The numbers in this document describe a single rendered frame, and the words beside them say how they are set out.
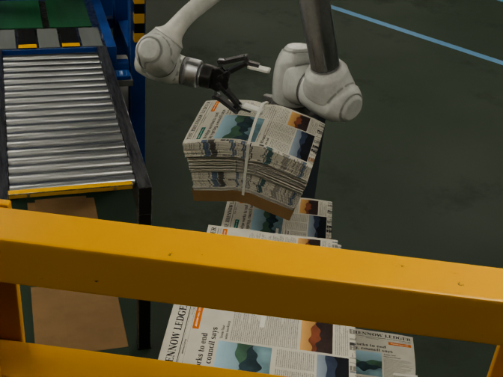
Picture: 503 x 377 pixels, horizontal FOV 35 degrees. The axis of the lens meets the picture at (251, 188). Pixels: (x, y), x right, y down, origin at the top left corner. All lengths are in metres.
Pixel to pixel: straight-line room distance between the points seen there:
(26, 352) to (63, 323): 2.52
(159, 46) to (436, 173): 2.83
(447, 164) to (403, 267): 4.13
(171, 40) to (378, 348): 1.17
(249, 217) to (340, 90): 0.54
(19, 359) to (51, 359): 0.04
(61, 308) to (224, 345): 2.12
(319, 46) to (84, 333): 1.61
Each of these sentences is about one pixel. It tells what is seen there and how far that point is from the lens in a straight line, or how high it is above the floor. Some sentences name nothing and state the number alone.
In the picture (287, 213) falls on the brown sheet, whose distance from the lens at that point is 2.53.
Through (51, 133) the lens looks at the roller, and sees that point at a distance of 3.28.
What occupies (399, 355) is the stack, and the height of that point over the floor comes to 0.60.
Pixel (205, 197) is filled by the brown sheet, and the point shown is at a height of 0.95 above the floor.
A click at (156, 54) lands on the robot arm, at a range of 2.32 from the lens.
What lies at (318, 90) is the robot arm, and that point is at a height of 1.21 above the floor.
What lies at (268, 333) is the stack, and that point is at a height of 1.29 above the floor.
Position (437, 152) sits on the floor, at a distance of 5.10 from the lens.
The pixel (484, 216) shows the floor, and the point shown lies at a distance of 4.56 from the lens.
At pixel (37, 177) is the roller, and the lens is 3.00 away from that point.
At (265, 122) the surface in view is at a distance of 2.55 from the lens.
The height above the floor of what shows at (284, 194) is 1.02.
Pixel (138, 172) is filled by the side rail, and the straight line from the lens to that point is 2.99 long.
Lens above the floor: 2.35
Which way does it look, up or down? 32 degrees down
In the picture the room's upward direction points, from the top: 5 degrees clockwise
